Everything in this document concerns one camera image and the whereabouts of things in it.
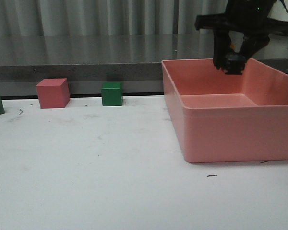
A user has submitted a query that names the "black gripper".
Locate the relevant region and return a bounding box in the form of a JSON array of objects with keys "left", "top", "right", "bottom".
[{"left": 195, "top": 0, "right": 288, "bottom": 70}]

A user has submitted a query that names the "yellow push button switch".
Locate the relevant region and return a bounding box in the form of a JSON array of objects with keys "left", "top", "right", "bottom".
[{"left": 225, "top": 43, "right": 246, "bottom": 75}]

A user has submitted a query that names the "pink plastic bin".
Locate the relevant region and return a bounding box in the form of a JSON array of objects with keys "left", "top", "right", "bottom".
[{"left": 162, "top": 59, "right": 288, "bottom": 163}]

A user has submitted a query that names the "green cube block centre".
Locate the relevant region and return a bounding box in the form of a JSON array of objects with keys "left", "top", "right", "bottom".
[{"left": 101, "top": 82, "right": 123, "bottom": 106}]

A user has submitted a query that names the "pink cube block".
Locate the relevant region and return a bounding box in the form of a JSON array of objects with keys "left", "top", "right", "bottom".
[{"left": 36, "top": 78, "right": 70, "bottom": 109}]

